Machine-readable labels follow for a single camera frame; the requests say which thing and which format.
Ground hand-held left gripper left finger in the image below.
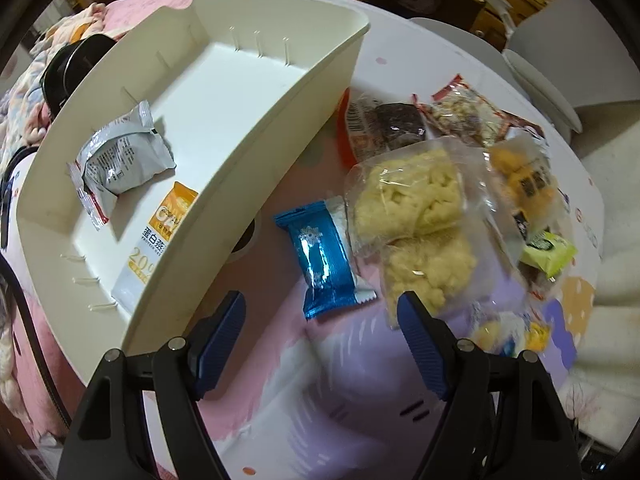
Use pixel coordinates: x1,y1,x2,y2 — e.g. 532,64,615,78
59,290,247,480

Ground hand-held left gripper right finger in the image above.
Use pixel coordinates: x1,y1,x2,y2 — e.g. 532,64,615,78
396,290,583,480

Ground clear rice cracker packet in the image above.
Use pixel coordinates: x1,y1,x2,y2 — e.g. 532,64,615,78
377,227,496,331
345,136,483,256

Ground green snack packet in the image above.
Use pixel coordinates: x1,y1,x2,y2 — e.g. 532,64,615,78
519,230,579,281

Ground clear orange puff packet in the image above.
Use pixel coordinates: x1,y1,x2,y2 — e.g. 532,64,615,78
485,127,568,251

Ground dark seed bar packet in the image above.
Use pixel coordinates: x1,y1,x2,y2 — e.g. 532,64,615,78
337,91,431,166

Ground red-edged nut bar packet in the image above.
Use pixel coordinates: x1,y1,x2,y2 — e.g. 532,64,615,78
412,75,546,148

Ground white plastic bin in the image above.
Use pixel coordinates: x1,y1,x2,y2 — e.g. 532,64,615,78
10,0,371,356

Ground yellow blue snack packet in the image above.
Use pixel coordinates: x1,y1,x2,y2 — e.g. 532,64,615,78
467,310,553,358

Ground orange white bar packet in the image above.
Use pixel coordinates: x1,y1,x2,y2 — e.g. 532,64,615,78
111,181,200,317

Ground grey snack packet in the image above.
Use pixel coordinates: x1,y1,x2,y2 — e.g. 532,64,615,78
67,101,177,231

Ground white floral quilt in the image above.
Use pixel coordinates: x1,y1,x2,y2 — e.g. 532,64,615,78
565,125,640,441

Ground black headphones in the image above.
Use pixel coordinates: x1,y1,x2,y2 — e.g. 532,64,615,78
40,35,118,113

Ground grey office chair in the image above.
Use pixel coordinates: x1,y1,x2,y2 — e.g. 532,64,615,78
410,0,640,136

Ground black cable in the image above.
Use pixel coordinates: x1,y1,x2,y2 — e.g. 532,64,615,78
0,255,71,426

